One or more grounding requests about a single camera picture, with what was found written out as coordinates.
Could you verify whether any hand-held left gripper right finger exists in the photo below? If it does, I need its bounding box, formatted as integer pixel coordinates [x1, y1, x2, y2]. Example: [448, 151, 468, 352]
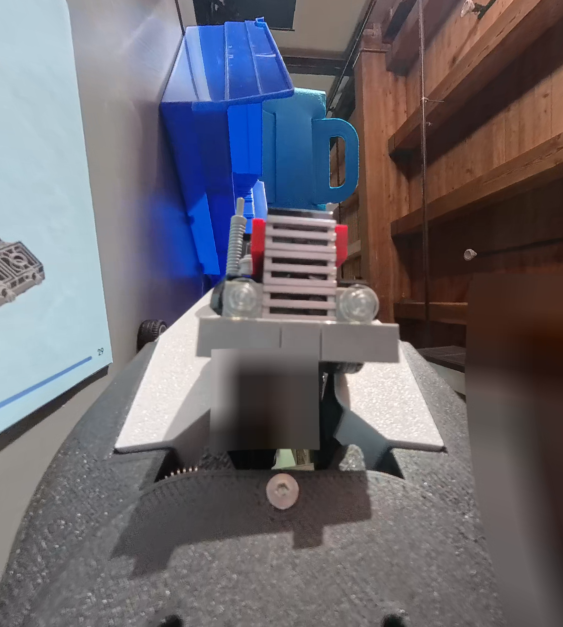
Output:
[318, 360, 446, 471]

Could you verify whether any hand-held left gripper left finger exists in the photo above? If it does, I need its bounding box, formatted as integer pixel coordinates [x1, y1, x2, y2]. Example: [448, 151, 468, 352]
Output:
[115, 289, 213, 454]

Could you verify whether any grey red toy brick truck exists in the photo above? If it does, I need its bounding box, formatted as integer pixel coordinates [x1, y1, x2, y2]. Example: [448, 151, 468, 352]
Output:
[198, 198, 401, 377]

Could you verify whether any black toy wheel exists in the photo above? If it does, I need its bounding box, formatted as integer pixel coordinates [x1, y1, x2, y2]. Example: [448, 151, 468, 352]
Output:
[136, 319, 169, 351]

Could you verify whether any black flat panel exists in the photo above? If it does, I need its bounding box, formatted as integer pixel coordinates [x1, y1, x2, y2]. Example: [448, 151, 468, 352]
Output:
[418, 345, 469, 394]

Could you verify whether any blue plastic bin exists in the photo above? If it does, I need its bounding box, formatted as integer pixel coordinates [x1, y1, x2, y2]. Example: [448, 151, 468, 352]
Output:
[159, 17, 296, 296]

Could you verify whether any light blue instruction booklet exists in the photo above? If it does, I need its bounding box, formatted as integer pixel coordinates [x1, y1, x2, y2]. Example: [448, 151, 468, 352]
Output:
[0, 0, 114, 454]

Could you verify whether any wooden shelf unit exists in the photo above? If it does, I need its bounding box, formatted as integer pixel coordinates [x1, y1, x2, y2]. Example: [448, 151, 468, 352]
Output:
[354, 0, 563, 345]

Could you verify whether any black metal pipe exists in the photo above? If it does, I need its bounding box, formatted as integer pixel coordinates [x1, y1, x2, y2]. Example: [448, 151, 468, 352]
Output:
[324, 0, 376, 114]

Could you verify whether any black hanging cable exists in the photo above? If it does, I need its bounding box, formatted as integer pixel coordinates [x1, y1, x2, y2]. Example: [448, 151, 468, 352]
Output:
[418, 0, 432, 305]

